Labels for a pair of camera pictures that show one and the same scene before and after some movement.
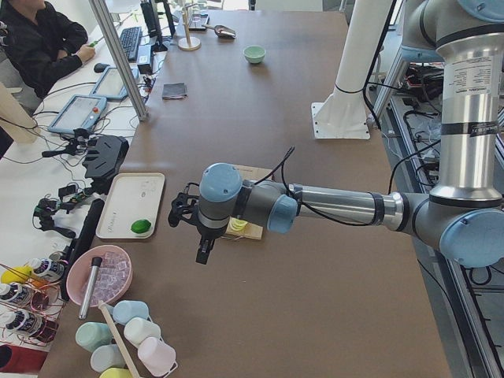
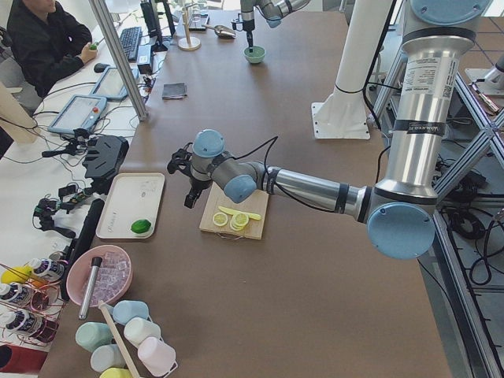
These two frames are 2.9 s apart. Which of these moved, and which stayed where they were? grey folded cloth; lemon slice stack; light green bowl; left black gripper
Moved: left black gripper
Stayed: light green bowl; lemon slice stack; grey folded cloth
